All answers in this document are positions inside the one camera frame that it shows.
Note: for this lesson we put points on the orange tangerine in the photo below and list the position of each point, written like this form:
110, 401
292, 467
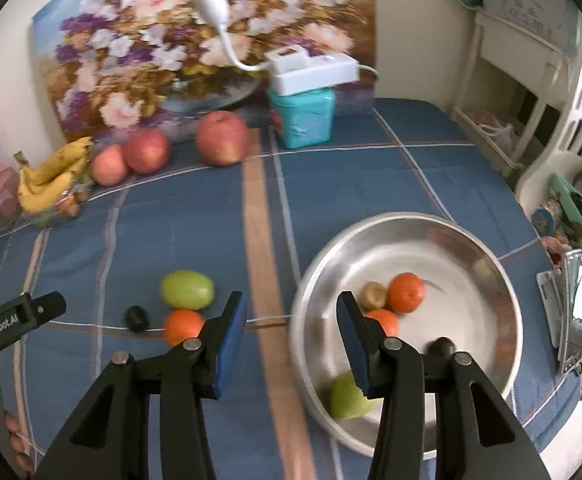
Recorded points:
387, 321
183, 327
406, 292

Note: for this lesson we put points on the blue plaid tablecloth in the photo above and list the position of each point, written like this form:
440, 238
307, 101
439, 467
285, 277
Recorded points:
346, 175

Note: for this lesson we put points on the shiny plastic package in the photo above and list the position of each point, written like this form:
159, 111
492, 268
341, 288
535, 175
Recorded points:
571, 310

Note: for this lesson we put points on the round colourful tin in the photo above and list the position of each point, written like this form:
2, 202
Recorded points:
547, 216

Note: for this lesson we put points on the clear plastic box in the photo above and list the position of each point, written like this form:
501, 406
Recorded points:
356, 96

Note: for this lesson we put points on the teal box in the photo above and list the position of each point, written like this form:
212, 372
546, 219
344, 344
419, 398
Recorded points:
301, 117

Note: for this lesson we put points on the green plastic rack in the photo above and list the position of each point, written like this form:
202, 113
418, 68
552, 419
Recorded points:
578, 205

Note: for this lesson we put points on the small black plum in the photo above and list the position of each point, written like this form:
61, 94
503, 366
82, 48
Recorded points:
441, 346
137, 318

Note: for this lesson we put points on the red apple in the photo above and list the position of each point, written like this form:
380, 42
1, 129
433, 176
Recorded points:
222, 137
147, 151
108, 164

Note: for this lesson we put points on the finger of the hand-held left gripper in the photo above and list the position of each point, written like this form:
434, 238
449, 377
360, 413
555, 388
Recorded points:
16, 317

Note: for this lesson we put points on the brown kiwi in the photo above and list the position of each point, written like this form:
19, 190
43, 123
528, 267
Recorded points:
373, 296

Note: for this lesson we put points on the person's left hand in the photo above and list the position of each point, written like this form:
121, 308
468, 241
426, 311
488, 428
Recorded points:
15, 435

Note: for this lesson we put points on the small red fruit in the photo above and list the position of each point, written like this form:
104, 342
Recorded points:
67, 206

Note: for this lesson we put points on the green mango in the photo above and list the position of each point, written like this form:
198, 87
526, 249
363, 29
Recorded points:
187, 290
348, 402

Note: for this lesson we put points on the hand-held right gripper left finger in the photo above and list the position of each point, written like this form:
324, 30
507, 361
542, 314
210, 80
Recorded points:
231, 345

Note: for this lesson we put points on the white lamp base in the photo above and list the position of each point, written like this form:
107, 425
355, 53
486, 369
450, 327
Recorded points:
311, 72

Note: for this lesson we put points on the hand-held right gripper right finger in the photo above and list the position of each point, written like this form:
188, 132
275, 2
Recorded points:
353, 345

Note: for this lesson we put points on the round steel plate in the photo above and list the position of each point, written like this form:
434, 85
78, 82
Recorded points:
446, 260

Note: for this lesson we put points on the flower painting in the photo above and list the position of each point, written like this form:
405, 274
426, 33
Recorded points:
146, 35

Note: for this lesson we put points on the yellow banana bunch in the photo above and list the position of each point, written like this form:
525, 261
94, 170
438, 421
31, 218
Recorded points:
51, 175

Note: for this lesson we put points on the white shelf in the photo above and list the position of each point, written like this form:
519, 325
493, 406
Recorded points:
546, 85

